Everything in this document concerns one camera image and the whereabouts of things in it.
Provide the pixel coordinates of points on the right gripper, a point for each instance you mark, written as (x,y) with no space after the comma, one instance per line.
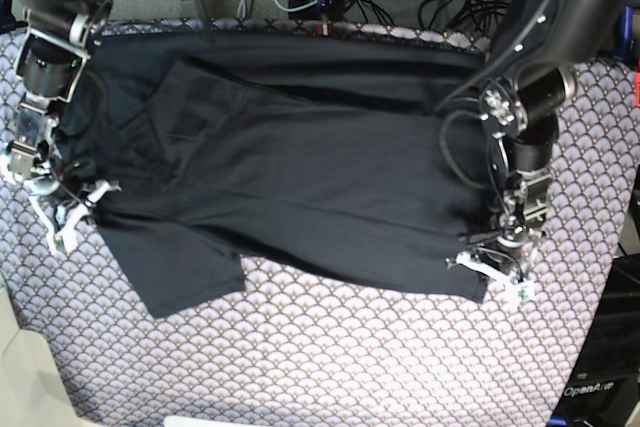
(61,201)

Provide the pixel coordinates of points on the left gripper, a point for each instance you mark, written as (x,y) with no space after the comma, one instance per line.
(504,257)

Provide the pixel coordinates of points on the black T-shirt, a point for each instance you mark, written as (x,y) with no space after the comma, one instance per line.
(317,153)

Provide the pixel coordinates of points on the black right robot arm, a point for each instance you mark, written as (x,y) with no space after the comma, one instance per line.
(53,57)

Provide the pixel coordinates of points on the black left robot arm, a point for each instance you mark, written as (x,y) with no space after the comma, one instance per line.
(515,96)

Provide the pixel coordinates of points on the black OpenArm box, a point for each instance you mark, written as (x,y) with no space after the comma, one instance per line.
(603,389)

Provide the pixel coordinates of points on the beige bin corner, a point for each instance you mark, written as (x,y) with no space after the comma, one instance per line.
(32,392)

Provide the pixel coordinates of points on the patterned fan-print tablecloth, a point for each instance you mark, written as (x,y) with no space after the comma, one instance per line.
(296,349)

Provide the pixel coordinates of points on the blue right edge clamp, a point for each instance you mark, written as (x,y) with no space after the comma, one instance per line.
(626,46)

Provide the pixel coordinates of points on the orange and blue table clamp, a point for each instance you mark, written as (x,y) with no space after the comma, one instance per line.
(325,28)

